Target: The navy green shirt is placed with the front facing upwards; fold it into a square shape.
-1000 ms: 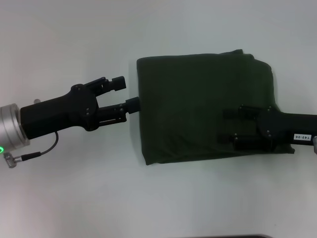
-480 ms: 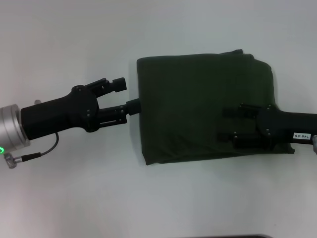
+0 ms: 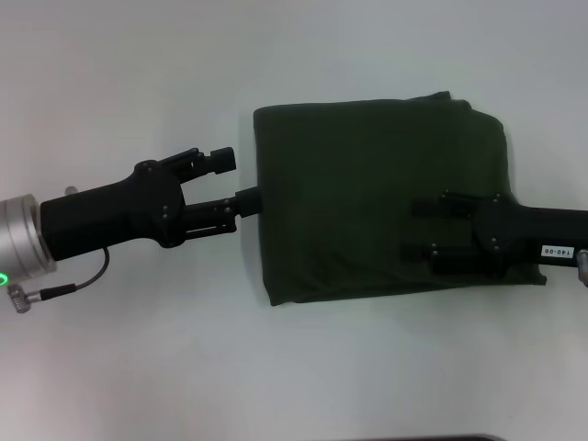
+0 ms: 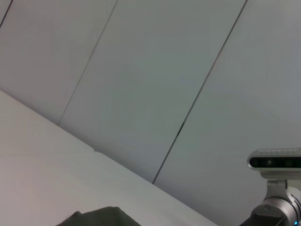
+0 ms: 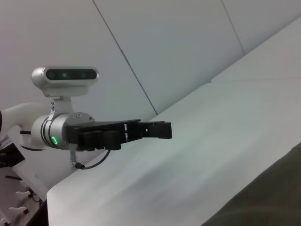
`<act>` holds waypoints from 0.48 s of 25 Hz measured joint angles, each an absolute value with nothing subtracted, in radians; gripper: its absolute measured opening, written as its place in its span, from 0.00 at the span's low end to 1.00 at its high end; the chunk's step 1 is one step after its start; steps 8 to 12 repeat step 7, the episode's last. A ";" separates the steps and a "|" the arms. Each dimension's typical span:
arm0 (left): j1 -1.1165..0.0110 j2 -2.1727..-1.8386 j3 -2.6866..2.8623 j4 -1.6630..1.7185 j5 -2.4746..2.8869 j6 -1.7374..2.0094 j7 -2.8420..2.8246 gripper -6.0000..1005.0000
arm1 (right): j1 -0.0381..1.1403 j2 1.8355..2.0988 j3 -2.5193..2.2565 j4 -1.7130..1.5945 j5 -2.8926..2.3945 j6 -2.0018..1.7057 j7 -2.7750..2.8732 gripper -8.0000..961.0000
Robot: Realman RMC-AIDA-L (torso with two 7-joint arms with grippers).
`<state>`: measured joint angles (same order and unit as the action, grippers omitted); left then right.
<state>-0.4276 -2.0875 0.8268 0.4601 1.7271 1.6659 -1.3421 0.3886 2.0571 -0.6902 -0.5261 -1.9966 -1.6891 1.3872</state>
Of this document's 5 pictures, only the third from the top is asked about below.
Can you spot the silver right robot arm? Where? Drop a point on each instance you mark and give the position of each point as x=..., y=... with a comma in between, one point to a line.
x=583, y=266

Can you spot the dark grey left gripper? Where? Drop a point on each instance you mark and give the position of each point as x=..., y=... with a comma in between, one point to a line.
x=119, y=211

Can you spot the dark green FREE t-shirt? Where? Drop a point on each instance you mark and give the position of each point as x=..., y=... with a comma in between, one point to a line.
x=358, y=193

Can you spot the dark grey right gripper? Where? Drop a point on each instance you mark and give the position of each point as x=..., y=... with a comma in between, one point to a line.
x=537, y=234

